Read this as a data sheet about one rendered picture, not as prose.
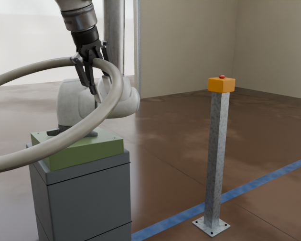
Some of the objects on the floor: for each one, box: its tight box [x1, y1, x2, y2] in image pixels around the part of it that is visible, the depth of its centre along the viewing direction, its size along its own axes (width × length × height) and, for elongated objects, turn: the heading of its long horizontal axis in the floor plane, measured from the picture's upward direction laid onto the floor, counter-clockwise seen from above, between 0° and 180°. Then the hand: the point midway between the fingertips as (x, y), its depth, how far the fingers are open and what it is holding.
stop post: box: [192, 77, 235, 238], centre depth 190 cm, size 20×20×109 cm
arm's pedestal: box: [26, 142, 132, 241], centre depth 151 cm, size 50×50×80 cm
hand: (102, 90), depth 90 cm, fingers closed on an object, 4 cm apart
